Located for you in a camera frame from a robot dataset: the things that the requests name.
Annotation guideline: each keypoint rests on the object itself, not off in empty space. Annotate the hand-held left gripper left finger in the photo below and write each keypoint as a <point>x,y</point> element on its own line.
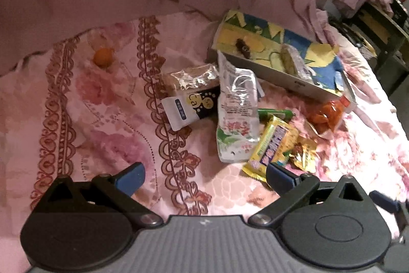
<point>131,178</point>

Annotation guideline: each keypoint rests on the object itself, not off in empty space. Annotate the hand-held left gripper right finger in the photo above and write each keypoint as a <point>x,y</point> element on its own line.
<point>279,178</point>

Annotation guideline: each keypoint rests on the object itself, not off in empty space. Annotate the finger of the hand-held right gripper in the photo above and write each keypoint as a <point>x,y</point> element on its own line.
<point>385,200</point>

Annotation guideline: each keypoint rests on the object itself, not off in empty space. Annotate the yellow snack packet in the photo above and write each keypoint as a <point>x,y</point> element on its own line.
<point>271,148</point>

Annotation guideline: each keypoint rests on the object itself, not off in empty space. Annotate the gold candy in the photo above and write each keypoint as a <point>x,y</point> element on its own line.
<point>303,153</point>

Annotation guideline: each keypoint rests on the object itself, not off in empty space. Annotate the clear white snack packet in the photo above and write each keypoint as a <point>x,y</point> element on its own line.
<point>238,94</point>

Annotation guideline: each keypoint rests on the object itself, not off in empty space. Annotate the puffed rice cake packet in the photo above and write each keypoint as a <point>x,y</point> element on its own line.
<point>190,90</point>

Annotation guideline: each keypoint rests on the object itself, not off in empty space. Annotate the colourful cardboard box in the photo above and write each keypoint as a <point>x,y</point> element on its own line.
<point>278,58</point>

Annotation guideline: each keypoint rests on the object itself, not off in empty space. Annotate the white green snack packet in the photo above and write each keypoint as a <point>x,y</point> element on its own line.
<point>230,148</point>

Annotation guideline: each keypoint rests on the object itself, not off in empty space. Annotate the green snack stick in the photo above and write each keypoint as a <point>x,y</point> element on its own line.
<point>274,114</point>

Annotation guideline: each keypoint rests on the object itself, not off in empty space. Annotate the pink floral bedsheet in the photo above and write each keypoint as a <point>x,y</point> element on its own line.
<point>96,119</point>

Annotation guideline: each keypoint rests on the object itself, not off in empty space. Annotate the orange red snack packet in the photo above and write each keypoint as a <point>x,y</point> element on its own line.
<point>329,114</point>

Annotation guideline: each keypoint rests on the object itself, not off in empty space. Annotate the clear packet in box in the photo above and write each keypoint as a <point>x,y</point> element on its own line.
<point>295,63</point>

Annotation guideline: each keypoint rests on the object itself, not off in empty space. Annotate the orange round snack clear wrapper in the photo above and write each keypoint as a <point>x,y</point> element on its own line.
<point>103,57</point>

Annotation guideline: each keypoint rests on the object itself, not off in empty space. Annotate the small brown snack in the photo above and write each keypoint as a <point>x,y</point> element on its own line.
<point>244,47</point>

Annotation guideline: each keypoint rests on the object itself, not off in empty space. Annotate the dark wooden desk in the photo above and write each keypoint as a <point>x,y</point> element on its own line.
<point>380,33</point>

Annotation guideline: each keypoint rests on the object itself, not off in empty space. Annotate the black object on desk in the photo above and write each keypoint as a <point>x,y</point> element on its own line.
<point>399,8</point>

